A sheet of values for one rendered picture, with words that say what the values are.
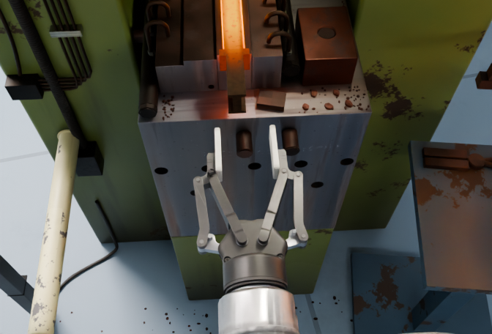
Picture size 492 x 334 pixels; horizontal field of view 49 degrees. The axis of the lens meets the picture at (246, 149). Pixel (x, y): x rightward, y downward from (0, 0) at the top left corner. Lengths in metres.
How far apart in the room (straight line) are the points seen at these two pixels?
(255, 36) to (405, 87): 0.43
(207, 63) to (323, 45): 0.19
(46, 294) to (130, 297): 0.67
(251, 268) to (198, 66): 0.37
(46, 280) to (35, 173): 0.96
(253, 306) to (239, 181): 0.48
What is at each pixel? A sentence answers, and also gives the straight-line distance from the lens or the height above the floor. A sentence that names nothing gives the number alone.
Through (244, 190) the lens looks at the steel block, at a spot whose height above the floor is 0.68.
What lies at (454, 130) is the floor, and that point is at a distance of 2.11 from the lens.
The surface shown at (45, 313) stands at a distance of 1.07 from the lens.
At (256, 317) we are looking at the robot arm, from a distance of 0.59.
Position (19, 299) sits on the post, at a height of 0.22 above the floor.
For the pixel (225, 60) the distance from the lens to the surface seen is 0.83.
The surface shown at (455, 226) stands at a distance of 1.05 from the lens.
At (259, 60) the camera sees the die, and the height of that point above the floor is 0.98.
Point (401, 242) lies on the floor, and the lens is 1.83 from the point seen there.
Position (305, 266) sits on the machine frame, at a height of 0.24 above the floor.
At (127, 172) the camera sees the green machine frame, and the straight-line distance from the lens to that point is 1.40.
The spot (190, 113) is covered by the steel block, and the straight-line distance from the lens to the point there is 0.88.
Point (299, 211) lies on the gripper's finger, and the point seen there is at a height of 1.01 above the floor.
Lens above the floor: 1.61
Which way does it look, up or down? 57 degrees down
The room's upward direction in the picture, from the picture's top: straight up
